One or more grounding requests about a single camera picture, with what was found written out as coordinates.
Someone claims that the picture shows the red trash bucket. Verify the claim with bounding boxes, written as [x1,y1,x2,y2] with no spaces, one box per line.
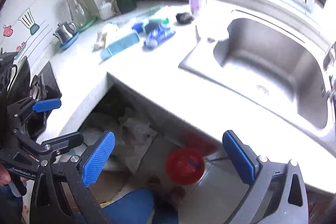
[165,148,206,185]

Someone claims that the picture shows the blue round lid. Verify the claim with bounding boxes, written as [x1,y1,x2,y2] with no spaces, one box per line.
[131,22,143,34]

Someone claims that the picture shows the stainless steel sink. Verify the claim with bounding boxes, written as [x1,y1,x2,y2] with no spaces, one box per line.
[179,10,335,144]

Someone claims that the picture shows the blue coaster dish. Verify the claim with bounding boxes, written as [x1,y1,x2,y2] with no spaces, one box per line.
[60,32,79,50]

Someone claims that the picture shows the green tray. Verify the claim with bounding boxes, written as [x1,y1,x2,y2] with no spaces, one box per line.
[77,16,97,32]

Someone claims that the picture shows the white woven sack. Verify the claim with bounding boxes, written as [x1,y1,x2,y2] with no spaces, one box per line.
[79,108,157,173]

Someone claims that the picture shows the blue handled scrub brush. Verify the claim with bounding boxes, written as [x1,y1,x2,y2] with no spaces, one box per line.
[100,32,139,61]

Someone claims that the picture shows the dark grey scouring pad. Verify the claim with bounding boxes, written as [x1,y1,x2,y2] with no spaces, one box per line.
[175,12,195,25]

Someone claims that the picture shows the blue trouser leg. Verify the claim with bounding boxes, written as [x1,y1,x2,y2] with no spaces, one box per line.
[102,189,179,224]

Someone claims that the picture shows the black green power adapter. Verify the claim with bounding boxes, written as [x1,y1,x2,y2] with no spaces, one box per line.
[143,18,169,34]

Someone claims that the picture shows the steel small teapot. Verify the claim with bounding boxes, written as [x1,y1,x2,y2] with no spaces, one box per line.
[53,22,77,44]

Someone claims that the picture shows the person's left hand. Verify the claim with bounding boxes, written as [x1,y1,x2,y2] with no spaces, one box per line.
[0,161,29,188]

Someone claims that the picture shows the blue wrapper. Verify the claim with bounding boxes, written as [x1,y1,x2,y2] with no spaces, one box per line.
[143,23,175,49]

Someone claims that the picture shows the dark green utensil mug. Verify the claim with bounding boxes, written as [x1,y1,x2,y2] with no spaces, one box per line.
[111,0,137,15]

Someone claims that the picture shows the glass carafe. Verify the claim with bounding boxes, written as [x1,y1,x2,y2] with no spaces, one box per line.
[66,0,92,32]

